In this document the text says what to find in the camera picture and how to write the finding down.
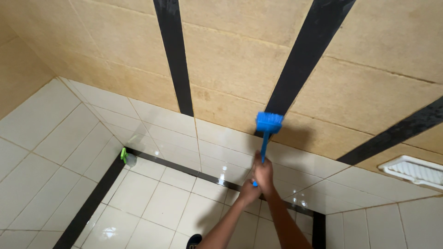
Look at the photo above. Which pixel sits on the person's right fingers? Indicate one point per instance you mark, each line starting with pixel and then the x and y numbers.
pixel 258 165

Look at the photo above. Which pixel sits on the white wall soap dish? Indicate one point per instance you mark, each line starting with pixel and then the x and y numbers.
pixel 413 170

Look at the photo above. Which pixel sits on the person's dark slipper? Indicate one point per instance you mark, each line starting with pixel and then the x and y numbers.
pixel 193 241

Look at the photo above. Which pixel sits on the green suction cup hook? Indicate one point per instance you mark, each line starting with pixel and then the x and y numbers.
pixel 123 155

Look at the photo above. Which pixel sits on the person's left hand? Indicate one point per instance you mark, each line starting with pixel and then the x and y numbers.
pixel 249 191

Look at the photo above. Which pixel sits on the person's left fingers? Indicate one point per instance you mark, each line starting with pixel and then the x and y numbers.
pixel 250 181

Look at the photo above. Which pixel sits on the person's right hand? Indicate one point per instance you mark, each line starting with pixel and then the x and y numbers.
pixel 263 174

